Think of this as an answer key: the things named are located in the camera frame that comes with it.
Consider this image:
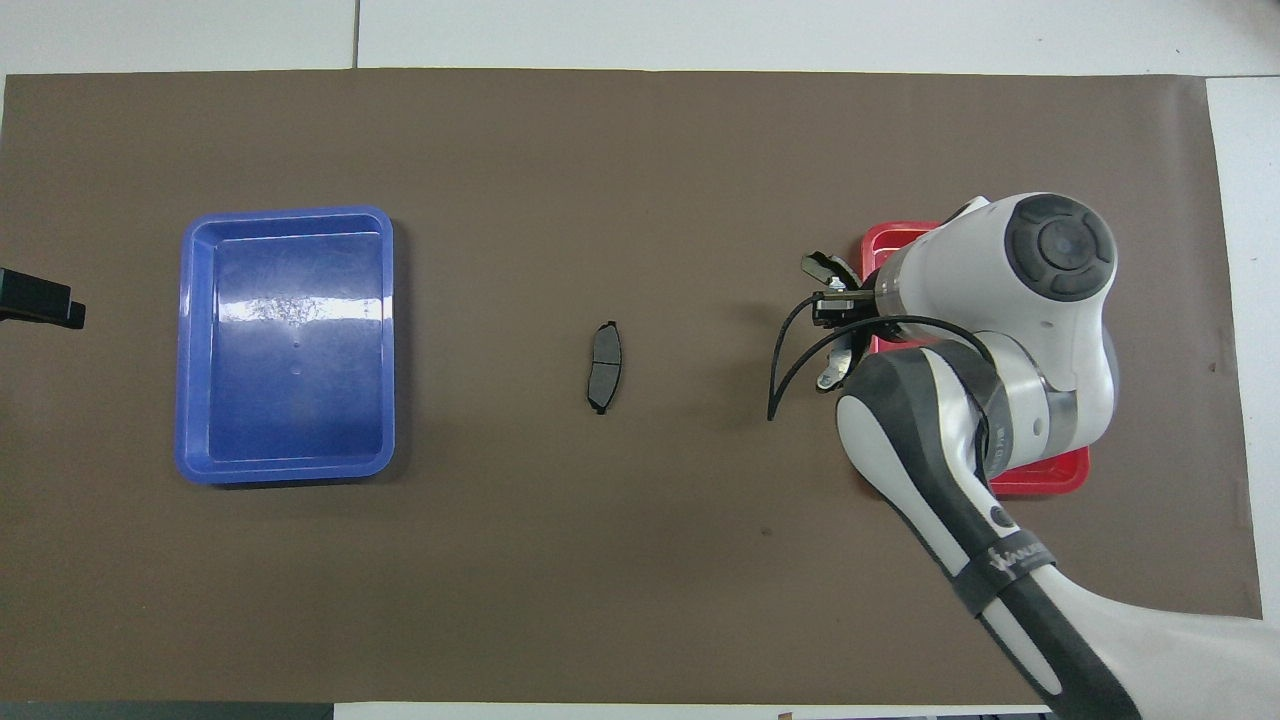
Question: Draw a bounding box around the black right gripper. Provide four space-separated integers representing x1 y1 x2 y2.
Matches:
812 286 885 331

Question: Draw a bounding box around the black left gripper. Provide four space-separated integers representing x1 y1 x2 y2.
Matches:
0 267 87 330

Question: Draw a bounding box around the dark brake pad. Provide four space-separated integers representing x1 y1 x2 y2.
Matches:
586 321 623 415

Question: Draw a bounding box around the red plastic tray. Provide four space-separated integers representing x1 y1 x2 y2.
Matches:
861 221 1091 497

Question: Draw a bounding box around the blue plastic tray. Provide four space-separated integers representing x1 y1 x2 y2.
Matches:
175 205 397 486

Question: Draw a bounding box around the brown table mat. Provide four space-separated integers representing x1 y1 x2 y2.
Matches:
0 68 1271 706

